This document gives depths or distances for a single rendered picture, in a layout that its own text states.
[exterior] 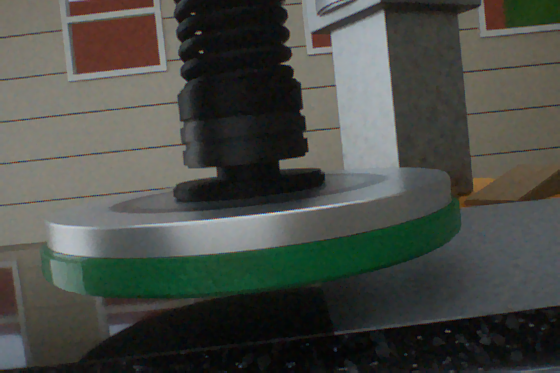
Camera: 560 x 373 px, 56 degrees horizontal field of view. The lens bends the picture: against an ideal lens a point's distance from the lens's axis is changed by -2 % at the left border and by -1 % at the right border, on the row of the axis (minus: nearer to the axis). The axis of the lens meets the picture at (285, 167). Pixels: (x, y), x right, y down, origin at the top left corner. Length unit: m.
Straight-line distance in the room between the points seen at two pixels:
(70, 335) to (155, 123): 6.28
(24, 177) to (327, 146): 3.66
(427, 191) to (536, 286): 0.08
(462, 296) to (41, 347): 0.20
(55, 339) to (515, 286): 0.22
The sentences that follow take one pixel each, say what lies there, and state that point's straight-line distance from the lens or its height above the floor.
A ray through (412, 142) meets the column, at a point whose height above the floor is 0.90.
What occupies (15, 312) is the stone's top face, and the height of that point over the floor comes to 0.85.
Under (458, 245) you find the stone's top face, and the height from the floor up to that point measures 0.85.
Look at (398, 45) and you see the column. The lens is 1.05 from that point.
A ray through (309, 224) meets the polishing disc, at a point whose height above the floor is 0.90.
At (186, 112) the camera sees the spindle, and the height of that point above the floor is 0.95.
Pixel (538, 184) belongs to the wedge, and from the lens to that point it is 1.01.
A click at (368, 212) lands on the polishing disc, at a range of 0.21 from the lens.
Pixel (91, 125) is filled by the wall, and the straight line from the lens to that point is 6.76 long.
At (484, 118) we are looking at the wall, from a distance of 6.77.
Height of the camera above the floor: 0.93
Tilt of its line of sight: 3 degrees down
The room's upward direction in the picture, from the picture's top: 6 degrees counter-clockwise
